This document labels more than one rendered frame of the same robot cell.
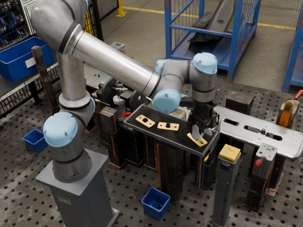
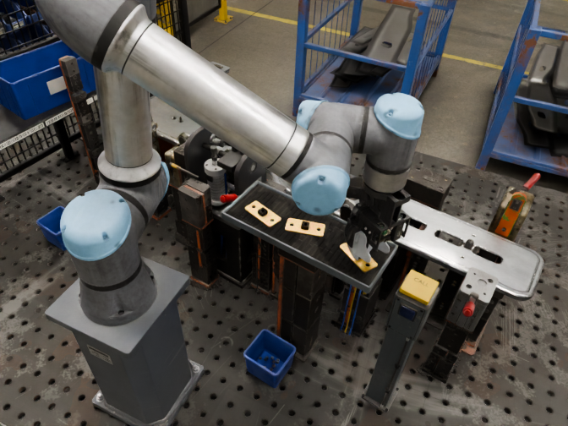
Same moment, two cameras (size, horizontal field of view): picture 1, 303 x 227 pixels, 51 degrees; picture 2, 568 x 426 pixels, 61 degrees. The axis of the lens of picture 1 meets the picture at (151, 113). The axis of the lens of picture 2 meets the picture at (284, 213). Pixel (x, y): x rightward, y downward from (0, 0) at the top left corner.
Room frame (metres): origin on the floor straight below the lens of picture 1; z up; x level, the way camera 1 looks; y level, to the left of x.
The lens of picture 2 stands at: (0.23, 0.04, 1.90)
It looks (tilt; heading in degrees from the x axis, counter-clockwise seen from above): 43 degrees down; 356
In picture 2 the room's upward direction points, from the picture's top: 3 degrees clockwise
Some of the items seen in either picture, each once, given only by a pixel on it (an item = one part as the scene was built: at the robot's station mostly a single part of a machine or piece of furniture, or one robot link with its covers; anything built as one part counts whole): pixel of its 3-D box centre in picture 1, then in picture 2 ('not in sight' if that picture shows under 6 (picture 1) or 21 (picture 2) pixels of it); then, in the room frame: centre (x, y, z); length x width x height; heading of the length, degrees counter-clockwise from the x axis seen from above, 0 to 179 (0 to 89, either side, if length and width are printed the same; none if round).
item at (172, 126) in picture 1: (168, 125); (305, 226); (0.96, -0.06, 1.17); 0.08 x 0.04 x 0.01; 75
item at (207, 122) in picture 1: (203, 111); (380, 209); (0.86, -0.18, 1.32); 0.09 x 0.08 x 0.12; 30
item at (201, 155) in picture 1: (169, 128); (307, 231); (0.96, -0.07, 1.16); 0.37 x 0.14 x 0.02; 54
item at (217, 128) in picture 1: (206, 153); (364, 275); (1.03, -0.25, 0.90); 0.13 x 0.10 x 0.41; 144
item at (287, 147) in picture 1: (168, 100); (303, 173); (1.36, -0.10, 1.00); 1.38 x 0.22 x 0.02; 54
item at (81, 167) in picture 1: (70, 158); (114, 278); (0.84, 0.32, 1.15); 0.15 x 0.15 x 0.10
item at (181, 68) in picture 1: (172, 74); (330, 132); (0.87, -0.08, 1.47); 0.11 x 0.11 x 0.08; 77
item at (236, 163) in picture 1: (224, 191); (395, 349); (0.80, -0.28, 0.92); 0.08 x 0.08 x 0.44; 54
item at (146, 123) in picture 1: (145, 120); (262, 212); (1.01, 0.03, 1.17); 0.08 x 0.04 x 0.01; 43
